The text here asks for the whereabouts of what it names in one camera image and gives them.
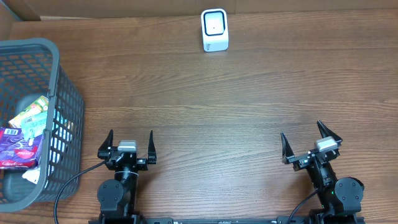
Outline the yellow green snack packet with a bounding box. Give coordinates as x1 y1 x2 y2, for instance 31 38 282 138
9 96 49 128

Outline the white packet in basket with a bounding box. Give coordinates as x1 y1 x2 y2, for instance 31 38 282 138
22 167 40 184

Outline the white barcode scanner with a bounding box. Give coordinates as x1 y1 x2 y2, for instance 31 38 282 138
201 8 229 52

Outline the purple sanitary pad pack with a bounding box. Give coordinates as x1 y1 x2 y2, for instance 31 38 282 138
1 127 43 170

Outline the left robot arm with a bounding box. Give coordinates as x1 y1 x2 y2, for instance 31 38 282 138
92 131 157 224

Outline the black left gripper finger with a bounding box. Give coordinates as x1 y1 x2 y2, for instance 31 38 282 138
98 129 113 152
147 130 157 160

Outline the mint green wipes packet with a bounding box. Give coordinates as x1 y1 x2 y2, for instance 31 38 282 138
21 112 47 141

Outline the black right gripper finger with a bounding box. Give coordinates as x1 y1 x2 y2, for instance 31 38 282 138
317 120 343 145
280 133 294 159

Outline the grey plastic mesh basket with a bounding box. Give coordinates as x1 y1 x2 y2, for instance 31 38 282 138
1 38 85 213

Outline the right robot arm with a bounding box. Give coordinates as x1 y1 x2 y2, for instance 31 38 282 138
280 120 364 223

